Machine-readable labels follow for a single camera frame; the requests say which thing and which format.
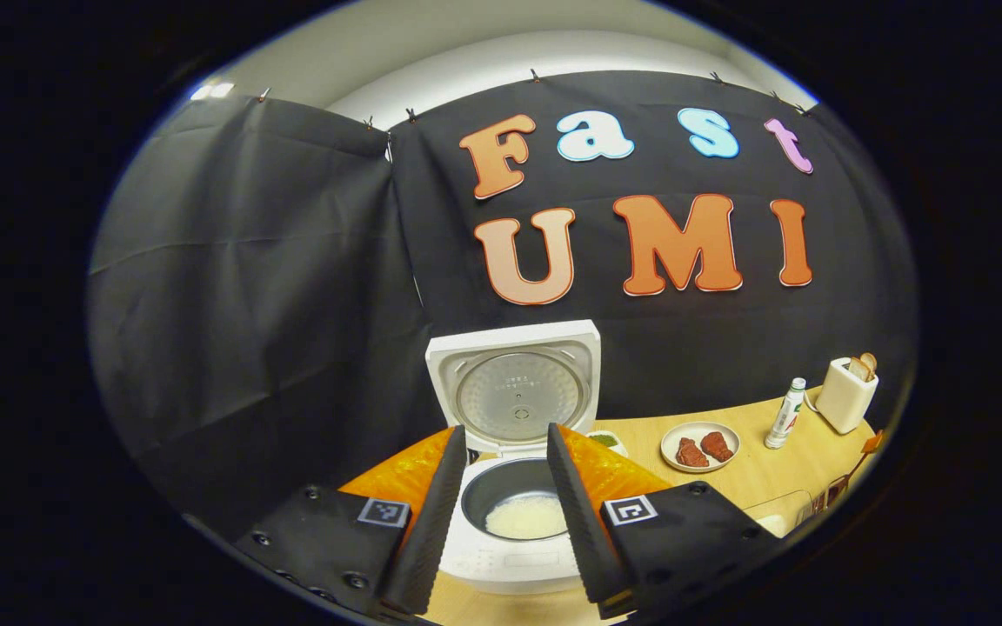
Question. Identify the black backdrop cloth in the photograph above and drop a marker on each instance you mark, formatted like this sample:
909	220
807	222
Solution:
292	304

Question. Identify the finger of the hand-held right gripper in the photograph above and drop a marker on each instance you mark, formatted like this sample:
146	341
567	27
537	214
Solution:
873	443

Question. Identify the white bottle green label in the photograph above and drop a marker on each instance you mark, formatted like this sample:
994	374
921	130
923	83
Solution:
784	416

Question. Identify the white round plate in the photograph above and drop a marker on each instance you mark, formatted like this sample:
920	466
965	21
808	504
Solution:
699	428

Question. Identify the white divided bean dish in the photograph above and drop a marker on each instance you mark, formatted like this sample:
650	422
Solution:
605	441

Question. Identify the white toaster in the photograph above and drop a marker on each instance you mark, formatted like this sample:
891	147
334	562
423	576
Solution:
845	402

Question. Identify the clear plastic container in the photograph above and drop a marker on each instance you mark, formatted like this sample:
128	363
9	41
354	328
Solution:
775	513

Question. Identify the white rice pile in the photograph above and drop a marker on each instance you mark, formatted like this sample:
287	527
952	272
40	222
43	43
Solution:
525	517

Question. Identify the red meat piece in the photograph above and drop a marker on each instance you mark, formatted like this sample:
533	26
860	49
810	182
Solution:
717	446
691	454

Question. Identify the white rice cooker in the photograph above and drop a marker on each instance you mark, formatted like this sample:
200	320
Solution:
514	396

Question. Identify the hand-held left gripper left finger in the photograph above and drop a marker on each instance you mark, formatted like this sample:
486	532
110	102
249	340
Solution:
431	539

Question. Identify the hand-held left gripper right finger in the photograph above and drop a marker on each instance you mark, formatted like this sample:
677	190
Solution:
575	530

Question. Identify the toasted bread slice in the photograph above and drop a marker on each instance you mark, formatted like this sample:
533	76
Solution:
857	369
870	359

